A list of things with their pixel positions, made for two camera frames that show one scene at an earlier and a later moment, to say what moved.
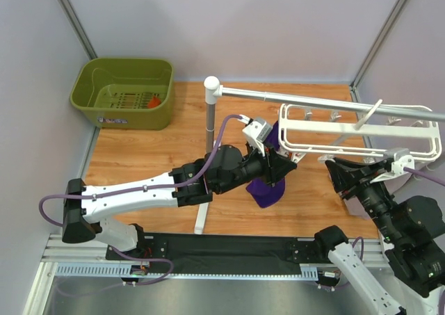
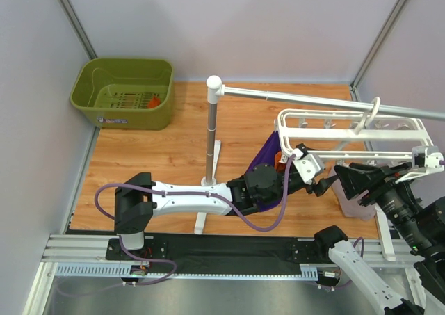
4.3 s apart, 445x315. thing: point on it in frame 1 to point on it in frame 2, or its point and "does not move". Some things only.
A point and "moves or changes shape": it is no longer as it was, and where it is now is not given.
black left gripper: x=270 y=167 to x=300 y=176
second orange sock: x=154 y=102 does not move
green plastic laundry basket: x=113 y=92 does not move
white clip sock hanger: x=414 y=128 moves or changes shape
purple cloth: x=263 y=193 moves or changes shape
